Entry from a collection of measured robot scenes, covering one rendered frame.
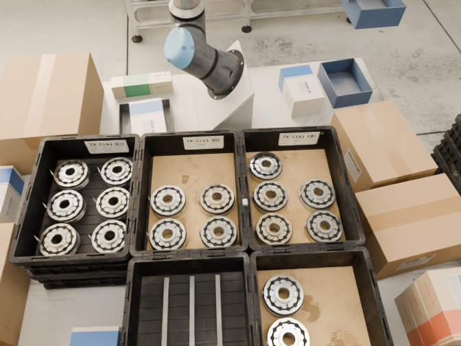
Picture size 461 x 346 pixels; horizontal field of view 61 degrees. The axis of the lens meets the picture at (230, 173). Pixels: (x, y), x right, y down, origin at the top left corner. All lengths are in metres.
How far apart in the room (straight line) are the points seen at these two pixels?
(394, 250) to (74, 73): 1.19
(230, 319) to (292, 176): 0.47
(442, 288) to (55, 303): 1.04
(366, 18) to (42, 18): 2.73
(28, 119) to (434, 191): 1.28
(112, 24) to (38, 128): 2.06
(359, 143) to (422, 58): 1.95
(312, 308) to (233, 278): 0.22
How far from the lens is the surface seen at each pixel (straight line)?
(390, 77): 2.96
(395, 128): 1.41
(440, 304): 1.07
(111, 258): 1.03
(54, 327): 1.27
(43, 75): 1.56
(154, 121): 1.43
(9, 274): 1.24
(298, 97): 1.51
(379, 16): 1.40
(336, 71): 1.78
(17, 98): 1.51
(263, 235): 1.09
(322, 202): 1.16
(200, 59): 1.30
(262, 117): 1.55
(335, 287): 1.10
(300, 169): 1.25
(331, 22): 3.33
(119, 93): 1.66
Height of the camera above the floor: 1.84
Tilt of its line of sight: 56 degrees down
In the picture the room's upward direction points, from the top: straight up
